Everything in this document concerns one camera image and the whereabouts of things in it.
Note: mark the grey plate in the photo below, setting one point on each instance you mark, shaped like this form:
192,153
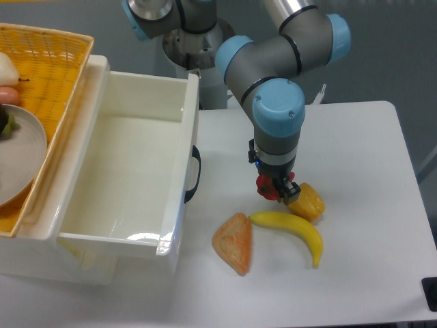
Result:
22,153

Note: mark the black object at table edge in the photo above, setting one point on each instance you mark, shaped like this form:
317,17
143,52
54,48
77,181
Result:
429,285

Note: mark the black drawer handle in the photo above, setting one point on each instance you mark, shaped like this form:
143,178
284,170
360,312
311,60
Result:
194,174

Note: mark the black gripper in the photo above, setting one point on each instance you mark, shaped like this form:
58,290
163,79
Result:
278,167

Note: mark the white bracket behind table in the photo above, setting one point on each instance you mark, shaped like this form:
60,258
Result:
319,96

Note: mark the white toy pear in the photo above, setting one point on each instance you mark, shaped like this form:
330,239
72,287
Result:
9,74

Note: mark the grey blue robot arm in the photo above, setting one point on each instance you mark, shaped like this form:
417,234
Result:
259,75

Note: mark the yellow toy banana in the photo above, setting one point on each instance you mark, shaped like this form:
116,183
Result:
294,225

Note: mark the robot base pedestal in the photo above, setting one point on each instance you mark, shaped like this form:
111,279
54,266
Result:
195,54

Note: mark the yellow woven basket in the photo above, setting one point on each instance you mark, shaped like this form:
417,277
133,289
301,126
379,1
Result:
52,61

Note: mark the white drawer cabinet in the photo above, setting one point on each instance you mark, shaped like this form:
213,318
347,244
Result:
36,250

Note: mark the open upper white drawer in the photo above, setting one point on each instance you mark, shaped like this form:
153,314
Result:
128,199

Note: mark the toy toast triangle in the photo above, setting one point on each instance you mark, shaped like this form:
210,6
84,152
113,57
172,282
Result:
233,243

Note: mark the pink toy sausage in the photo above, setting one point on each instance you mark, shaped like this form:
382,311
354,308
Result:
9,95

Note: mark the dark toy grapes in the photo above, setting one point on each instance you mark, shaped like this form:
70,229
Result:
8,123

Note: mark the yellow toy pepper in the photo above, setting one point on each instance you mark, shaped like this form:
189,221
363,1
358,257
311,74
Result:
309,205

